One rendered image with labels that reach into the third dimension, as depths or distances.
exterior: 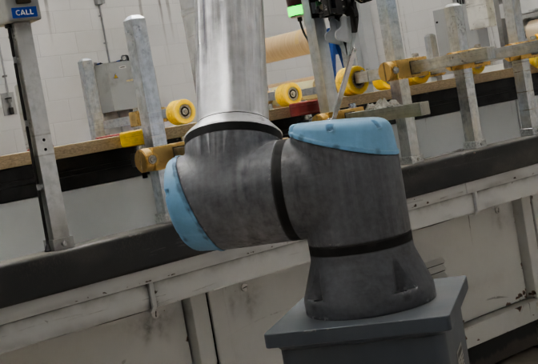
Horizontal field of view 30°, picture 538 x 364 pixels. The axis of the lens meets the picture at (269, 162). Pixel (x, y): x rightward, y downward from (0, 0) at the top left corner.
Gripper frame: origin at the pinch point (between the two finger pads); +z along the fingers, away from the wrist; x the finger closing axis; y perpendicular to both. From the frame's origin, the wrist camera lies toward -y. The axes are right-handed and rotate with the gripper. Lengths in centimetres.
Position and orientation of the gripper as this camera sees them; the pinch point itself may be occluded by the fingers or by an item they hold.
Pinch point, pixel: (349, 49)
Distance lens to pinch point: 240.8
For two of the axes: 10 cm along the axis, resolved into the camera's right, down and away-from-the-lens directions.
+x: 6.1, -0.6, -7.9
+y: -7.8, 1.6, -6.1
